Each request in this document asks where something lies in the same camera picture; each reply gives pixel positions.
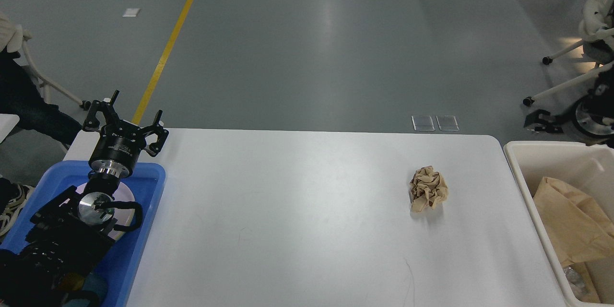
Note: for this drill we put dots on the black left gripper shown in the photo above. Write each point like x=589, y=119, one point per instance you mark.
x=118, y=150

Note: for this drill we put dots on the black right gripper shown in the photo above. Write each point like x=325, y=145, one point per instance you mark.
x=577, y=122

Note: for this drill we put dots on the brown paper bag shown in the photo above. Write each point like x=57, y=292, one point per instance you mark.
x=578, y=228

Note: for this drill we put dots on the dark teal mug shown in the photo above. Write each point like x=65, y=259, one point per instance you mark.
x=79, y=291

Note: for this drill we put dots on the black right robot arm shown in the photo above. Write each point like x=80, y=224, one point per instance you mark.
x=601, y=95

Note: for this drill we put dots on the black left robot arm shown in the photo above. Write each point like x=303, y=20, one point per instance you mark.
x=81, y=235

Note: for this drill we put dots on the white plastic bin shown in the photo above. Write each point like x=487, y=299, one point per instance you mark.
x=590, y=169

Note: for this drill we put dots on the clear floor plate right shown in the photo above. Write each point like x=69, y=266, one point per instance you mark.
x=447, y=123

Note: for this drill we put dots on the clear floor plate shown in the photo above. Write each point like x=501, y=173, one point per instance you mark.
x=447, y=123
x=423, y=123

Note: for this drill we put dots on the seated person left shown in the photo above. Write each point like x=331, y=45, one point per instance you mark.
x=19, y=96

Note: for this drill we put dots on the clear floor plate left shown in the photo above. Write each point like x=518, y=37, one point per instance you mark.
x=423, y=123

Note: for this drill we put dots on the white office chair right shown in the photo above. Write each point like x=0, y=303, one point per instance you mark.
x=595, y=27

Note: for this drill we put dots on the white office chair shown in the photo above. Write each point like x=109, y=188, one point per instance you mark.
x=44, y=83
x=595, y=27

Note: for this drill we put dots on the white table corner left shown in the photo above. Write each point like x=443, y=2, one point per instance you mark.
x=7, y=124

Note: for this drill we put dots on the white paper scrap on floor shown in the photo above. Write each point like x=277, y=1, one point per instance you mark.
x=131, y=13

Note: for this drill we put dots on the shoe on floor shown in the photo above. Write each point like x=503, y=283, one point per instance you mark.
x=13, y=198

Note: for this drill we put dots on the crumpled brown paper ball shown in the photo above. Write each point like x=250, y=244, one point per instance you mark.
x=428, y=188

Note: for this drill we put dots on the blue plastic tray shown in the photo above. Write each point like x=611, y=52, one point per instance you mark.
x=120, y=264

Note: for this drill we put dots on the white office chair left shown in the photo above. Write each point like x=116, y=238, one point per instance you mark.
x=44, y=83

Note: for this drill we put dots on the foil scrap in bin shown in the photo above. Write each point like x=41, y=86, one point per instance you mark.
x=573, y=278

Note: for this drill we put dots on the brown paper in bin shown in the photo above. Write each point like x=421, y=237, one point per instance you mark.
x=592, y=296

